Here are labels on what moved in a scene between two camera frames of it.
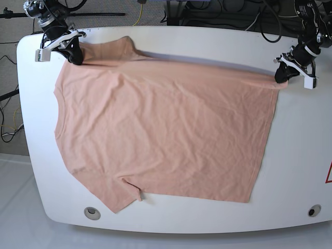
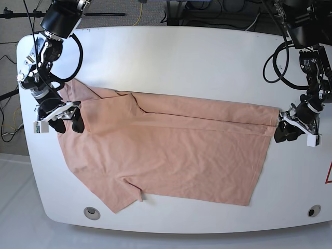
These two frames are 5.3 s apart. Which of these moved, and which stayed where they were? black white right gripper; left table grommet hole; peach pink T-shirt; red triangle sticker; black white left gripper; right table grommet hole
Moved: peach pink T-shirt; black white right gripper; black white left gripper
Stayed: right table grommet hole; left table grommet hole; red triangle sticker
